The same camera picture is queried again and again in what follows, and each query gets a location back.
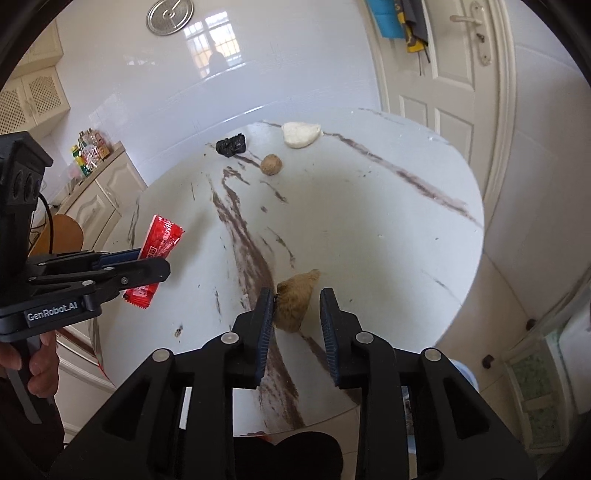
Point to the round metal lid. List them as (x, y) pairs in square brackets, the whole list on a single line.
[(170, 16)]

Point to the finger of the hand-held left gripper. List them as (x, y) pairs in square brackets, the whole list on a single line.
[(138, 272), (111, 257)]

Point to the green and yellow carton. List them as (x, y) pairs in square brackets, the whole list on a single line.
[(79, 159)]

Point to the white crumpled tissue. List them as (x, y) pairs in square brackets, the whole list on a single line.
[(301, 134)]

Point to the cream base cabinet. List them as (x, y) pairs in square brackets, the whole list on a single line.
[(106, 189)]

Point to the black crumpled plastic bag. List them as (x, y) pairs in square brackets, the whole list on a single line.
[(231, 145)]

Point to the blue hanging garment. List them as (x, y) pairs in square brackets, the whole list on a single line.
[(388, 18)]

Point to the person's dark trouser leg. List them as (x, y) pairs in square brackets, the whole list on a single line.
[(295, 454)]

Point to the cream upper cabinet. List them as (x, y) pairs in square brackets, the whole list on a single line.
[(37, 97)]

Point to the small brown paper ball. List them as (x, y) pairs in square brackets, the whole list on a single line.
[(271, 165)]

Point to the white panel door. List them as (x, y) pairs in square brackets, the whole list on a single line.
[(461, 92)]

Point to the brown wooden chair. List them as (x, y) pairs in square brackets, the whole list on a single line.
[(64, 233)]

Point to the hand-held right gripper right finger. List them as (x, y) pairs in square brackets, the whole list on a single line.
[(328, 337)]

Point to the person's left hand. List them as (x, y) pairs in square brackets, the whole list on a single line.
[(46, 369)]

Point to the green patterned floor mat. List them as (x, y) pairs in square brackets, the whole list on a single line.
[(535, 383)]

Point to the dark grey hanging garment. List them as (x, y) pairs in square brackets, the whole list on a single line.
[(415, 23)]

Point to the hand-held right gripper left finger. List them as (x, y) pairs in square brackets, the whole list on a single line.
[(267, 332)]

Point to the red snack wrapper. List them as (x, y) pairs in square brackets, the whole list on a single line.
[(161, 235)]

